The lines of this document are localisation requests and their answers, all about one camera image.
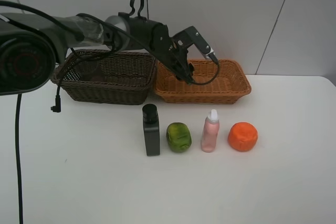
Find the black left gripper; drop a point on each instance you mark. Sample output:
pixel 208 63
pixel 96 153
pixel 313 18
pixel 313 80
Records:
pixel 174 58

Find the dark green square bottle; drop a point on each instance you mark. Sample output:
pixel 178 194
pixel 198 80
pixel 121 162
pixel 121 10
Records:
pixel 151 130

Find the pink bottle white cap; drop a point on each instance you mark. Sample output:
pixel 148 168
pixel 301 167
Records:
pixel 210 132

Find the orange squishy toy fruit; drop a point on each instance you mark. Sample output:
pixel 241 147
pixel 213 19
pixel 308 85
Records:
pixel 242 137

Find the translucent purple plastic cup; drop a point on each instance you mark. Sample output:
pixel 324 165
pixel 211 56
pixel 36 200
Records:
pixel 90 71

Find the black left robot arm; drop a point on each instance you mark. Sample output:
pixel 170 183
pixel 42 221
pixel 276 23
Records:
pixel 32 45

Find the light orange wicker basket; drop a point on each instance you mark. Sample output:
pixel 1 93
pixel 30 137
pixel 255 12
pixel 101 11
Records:
pixel 230 85

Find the green squishy toy fruit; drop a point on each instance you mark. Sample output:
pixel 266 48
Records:
pixel 178 137

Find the dark brown wicker basket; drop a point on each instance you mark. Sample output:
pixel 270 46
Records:
pixel 128 77

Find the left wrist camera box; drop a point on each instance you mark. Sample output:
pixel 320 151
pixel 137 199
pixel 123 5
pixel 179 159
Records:
pixel 191 36

